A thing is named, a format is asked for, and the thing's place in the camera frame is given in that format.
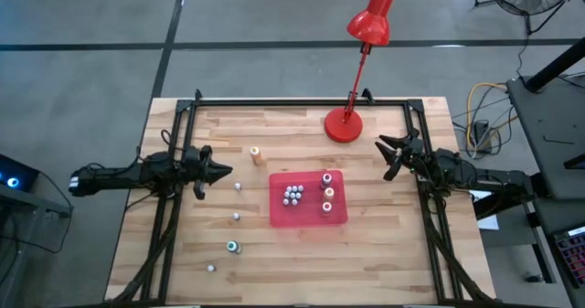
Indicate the red desk lamp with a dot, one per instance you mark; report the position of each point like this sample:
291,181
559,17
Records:
372,20

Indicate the dark red large food coloring bottle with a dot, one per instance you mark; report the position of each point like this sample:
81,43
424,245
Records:
326,178

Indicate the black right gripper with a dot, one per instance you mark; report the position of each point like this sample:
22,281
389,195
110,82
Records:
413,155

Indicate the pink translucent plastic bin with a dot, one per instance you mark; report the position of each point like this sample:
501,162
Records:
311,216

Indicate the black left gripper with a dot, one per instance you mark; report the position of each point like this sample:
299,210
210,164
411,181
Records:
197,171

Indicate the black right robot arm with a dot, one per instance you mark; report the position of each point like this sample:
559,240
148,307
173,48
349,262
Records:
480,177

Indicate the black stand leg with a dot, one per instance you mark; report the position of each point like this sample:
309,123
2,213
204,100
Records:
541,183

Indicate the green large food coloring bottle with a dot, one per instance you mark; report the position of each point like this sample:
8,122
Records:
233,247

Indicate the black hex key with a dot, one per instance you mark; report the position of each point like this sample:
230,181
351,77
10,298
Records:
557,140

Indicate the grey metal stand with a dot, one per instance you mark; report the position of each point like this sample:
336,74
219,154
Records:
32,205

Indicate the keyboard with colored keys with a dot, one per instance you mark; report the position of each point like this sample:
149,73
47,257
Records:
573,253

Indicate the grey side table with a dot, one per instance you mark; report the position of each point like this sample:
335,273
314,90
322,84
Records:
548,130

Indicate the small black caster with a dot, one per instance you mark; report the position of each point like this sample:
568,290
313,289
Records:
532,278

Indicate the black metal table frame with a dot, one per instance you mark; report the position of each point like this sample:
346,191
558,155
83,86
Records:
251,102

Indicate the black computer with blue light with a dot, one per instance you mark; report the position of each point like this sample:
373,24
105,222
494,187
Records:
18,171

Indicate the black diagonal pole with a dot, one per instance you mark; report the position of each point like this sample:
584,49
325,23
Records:
555,66

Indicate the white paper sheet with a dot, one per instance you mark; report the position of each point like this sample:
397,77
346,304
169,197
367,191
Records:
489,223

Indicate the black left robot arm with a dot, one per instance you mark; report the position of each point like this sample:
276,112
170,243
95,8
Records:
114,176

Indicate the black power adapter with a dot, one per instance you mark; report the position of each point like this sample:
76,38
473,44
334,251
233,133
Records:
481,129

